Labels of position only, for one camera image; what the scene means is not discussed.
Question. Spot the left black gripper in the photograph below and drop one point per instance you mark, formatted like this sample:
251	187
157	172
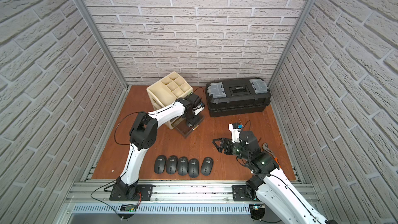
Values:
193	119

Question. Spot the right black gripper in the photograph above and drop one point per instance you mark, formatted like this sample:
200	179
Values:
225	142

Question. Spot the transparent grey bottom drawer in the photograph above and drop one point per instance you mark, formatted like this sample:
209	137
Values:
182	128

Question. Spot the black computer mouse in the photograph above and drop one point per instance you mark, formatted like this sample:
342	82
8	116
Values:
171	165
193	168
160	163
182	166
207	165

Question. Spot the beige drawer organizer cabinet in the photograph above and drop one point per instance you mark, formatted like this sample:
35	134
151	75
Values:
167	90

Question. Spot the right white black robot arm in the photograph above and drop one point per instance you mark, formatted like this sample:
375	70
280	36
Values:
269	184

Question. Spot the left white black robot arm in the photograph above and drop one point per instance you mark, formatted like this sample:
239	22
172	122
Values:
143	135

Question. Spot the black plastic toolbox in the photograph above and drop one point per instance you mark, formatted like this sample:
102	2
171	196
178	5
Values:
237	96

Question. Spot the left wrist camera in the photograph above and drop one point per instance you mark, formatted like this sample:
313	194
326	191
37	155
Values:
199	108

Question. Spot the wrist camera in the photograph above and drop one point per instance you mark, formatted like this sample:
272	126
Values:
236	129
199	108

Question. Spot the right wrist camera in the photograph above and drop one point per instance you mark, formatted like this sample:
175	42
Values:
236	129

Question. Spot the orange handled pliers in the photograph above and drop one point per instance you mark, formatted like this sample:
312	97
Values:
266	148

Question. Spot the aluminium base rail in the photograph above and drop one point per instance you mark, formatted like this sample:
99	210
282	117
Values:
162	197

